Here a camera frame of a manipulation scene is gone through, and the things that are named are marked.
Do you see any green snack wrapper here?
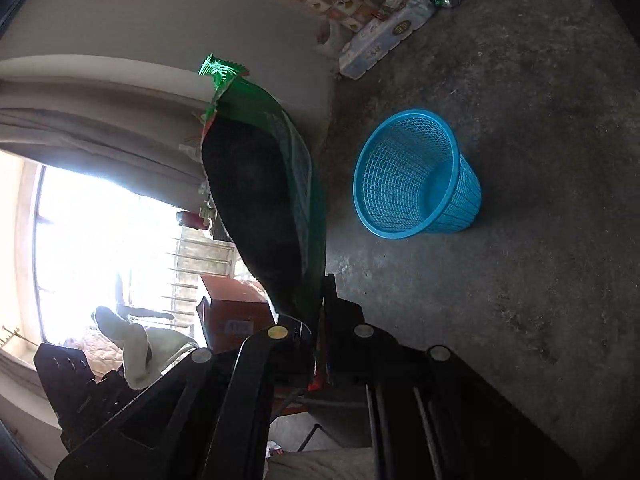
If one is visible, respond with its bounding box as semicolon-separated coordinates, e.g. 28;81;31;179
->
198;55;326;330

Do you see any white cloth pile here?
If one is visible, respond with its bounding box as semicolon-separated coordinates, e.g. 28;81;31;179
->
94;307;198;390

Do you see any red cardboard box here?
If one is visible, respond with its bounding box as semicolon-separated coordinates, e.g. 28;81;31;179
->
195;274;274;354

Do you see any blue plastic waste basket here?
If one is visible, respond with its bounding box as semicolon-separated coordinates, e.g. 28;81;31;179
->
352;110;482;240

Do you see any white tissue roll pack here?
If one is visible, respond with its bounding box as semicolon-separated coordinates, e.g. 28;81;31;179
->
338;0;436;80

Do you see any green soda can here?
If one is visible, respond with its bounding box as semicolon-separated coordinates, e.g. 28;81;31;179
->
432;0;460;9

